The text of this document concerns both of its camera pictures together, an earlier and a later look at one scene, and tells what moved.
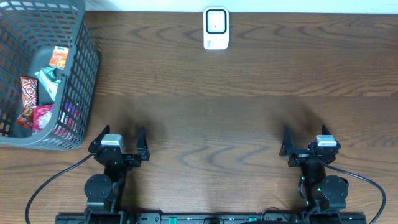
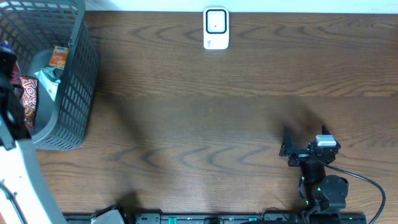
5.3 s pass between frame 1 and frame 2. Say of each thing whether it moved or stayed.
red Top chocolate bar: stayed
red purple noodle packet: moved
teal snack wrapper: stayed
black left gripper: moved
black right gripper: stayed
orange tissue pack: stayed
